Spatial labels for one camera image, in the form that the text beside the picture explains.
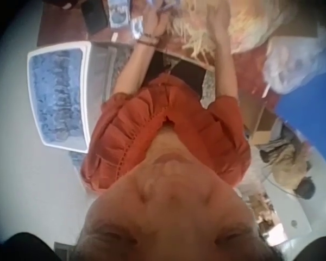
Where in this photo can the person's left hand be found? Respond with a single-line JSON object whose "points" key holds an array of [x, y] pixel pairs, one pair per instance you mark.
{"points": [[155, 23]]}

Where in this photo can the person's right hand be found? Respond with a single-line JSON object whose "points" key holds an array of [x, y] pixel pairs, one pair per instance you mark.
{"points": [[220, 15]]}

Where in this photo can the blue printed packet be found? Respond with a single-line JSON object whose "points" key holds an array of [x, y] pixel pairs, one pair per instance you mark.
{"points": [[167, 6], [119, 13], [137, 28]]}

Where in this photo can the pile of shredded paper filler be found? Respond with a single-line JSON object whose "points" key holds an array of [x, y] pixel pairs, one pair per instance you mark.
{"points": [[198, 43]]}

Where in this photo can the small white tag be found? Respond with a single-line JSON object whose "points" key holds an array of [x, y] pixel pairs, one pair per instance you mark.
{"points": [[114, 37]]}

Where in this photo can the person's legs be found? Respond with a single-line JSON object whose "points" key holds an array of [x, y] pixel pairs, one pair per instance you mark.
{"points": [[179, 72]]}

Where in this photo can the black phone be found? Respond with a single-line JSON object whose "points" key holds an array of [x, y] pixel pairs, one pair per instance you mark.
{"points": [[95, 16]]}

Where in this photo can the clear bag of paper filler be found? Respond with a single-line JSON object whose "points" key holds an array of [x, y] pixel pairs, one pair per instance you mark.
{"points": [[252, 21]]}

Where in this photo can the white crate of blue packets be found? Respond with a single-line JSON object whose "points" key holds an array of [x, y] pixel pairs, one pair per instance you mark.
{"points": [[58, 95]]}

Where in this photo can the crumpled clear plastic bag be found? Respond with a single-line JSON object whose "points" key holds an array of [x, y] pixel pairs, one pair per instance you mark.
{"points": [[296, 62]]}

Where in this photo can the open cardboard box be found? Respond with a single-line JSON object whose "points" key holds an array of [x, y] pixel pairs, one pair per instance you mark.
{"points": [[262, 125]]}

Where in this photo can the blue board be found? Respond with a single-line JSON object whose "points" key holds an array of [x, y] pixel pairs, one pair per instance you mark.
{"points": [[304, 114]]}

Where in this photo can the white table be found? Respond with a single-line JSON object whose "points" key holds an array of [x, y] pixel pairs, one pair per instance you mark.
{"points": [[288, 206]]}

